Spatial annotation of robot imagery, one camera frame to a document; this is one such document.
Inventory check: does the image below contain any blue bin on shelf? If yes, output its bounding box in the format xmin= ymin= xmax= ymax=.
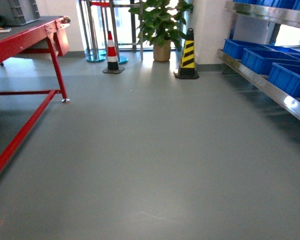
xmin=223 ymin=39 xmax=272 ymax=60

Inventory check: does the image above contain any steel shelf rack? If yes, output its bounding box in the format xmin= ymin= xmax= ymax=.
xmin=217 ymin=1 xmax=300 ymax=120

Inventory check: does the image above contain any red white traffic cone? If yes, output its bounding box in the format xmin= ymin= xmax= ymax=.
xmin=102 ymin=31 xmax=125 ymax=74

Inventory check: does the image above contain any metal barrier stand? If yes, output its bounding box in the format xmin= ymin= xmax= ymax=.
xmin=78 ymin=0 xmax=145 ymax=65

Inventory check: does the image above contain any green potted plant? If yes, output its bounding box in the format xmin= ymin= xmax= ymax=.
xmin=128 ymin=0 xmax=194 ymax=62

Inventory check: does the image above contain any front left blue bin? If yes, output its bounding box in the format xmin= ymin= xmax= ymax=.
xmin=241 ymin=48 xmax=300 ymax=75

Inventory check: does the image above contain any front right blue bin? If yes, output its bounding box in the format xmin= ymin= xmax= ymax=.
xmin=268 ymin=63 xmax=300 ymax=99

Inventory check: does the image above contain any grey plastic crate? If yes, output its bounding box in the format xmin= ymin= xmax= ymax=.
xmin=0 ymin=0 xmax=40 ymax=27

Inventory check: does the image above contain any yellow black warning post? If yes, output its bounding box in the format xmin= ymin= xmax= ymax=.
xmin=173 ymin=28 xmax=199 ymax=80

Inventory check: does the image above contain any red frame conveyor table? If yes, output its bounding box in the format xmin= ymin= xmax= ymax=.
xmin=0 ymin=16 xmax=70 ymax=178

